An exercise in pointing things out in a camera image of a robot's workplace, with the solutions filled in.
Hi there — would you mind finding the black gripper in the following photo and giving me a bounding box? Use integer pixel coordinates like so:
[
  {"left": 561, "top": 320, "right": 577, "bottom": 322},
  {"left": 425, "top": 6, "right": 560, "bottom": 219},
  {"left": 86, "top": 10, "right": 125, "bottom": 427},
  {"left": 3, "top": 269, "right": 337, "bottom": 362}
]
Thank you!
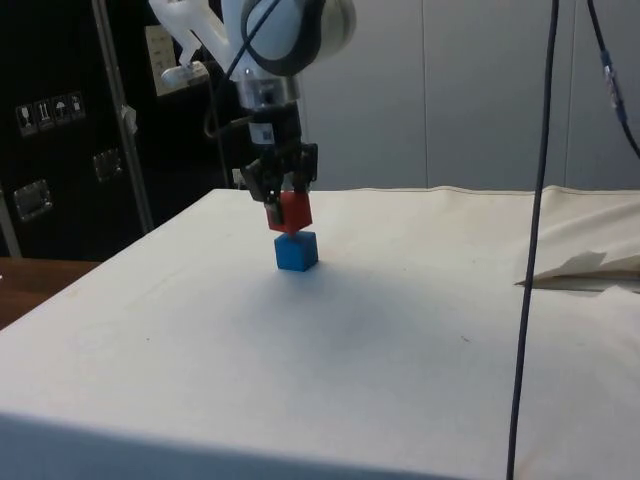
[{"left": 239, "top": 103, "right": 320, "bottom": 227}]

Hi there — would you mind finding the red cube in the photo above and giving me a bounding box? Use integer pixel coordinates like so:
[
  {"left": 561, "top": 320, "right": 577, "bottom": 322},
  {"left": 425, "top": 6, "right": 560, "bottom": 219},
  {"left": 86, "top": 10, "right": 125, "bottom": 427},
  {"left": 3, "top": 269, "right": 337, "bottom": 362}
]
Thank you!
[{"left": 267, "top": 190, "right": 314, "bottom": 234}]

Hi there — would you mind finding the blue cube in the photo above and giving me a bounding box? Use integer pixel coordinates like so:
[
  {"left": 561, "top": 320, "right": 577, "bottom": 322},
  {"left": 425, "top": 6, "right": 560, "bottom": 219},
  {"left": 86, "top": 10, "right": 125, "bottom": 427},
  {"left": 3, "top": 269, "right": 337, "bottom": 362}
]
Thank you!
[{"left": 273, "top": 230, "right": 320, "bottom": 273}]

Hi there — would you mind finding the black cabinet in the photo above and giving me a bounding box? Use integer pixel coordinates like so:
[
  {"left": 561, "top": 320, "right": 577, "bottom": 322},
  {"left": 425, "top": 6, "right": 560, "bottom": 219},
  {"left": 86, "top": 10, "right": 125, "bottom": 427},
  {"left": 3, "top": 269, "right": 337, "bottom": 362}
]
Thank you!
[{"left": 0, "top": 0, "right": 254, "bottom": 262}]

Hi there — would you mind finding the black cable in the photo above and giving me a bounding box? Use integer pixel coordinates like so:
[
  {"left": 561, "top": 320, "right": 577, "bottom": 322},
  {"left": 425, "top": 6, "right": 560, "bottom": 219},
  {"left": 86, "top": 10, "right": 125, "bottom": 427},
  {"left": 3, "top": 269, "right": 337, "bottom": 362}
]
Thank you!
[
  {"left": 584, "top": 0, "right": 640, "bottom": 157},
  {"left": 224, "top": 0, "right": 274, "bottom": 79},
  {"left": 505, "top": 0, "right": 561, "bottom": 480}
]

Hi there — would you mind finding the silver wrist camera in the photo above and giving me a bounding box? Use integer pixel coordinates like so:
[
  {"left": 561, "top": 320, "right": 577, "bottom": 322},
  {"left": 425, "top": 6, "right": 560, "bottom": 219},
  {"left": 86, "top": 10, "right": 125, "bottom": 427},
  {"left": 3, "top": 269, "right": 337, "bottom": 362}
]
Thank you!
[{"left": 159, "top": 61, "right": 210, "bottom": 85}]

